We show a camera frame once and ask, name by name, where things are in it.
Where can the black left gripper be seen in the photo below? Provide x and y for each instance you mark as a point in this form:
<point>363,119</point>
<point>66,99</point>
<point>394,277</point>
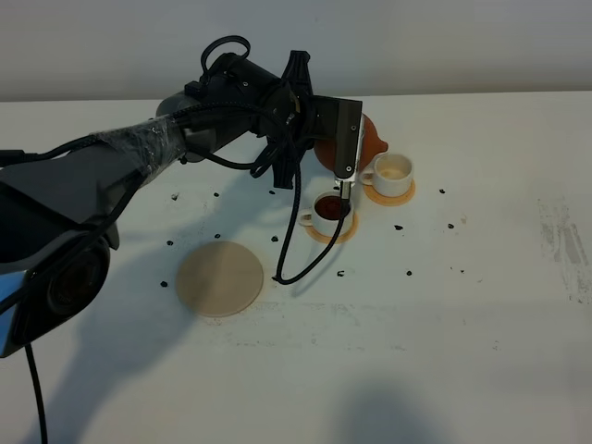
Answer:
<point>291,102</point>

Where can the brown clay teapot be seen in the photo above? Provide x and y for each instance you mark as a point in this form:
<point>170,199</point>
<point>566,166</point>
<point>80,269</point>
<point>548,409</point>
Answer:
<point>370,139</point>

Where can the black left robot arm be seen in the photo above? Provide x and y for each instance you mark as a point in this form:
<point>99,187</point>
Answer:
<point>59,210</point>

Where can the round beige teapot coaster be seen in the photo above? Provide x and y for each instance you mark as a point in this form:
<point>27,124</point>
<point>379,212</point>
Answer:
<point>219,279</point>

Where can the near white teacup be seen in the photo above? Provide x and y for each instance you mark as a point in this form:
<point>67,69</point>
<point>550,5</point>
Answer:
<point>323,216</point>

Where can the white teacup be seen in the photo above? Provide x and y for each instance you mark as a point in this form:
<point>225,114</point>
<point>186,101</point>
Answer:
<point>323,216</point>
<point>389,174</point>

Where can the far orange saucer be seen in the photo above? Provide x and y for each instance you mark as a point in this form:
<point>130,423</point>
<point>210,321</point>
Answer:
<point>389,201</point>

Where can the far white teacup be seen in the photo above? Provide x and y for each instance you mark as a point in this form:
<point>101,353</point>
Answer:
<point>389,174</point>

